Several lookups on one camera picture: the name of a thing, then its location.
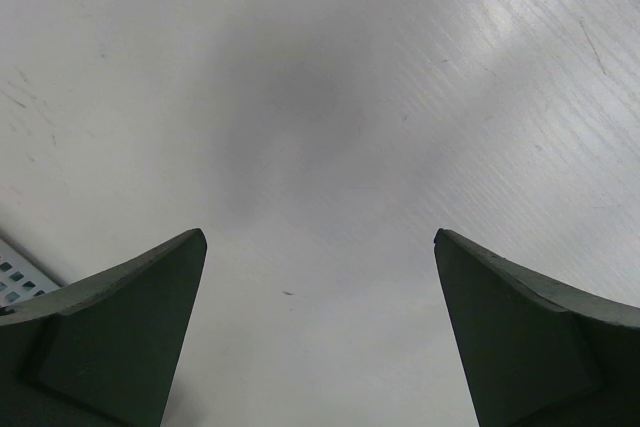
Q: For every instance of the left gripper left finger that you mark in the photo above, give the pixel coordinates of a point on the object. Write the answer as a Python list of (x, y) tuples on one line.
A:
[(102, 351)]

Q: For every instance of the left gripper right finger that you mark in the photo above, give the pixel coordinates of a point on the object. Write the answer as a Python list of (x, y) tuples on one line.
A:
[(536, 351)]

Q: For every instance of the left grey cable duct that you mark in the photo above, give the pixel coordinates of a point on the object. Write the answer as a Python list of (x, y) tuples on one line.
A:
[(20, 280)]

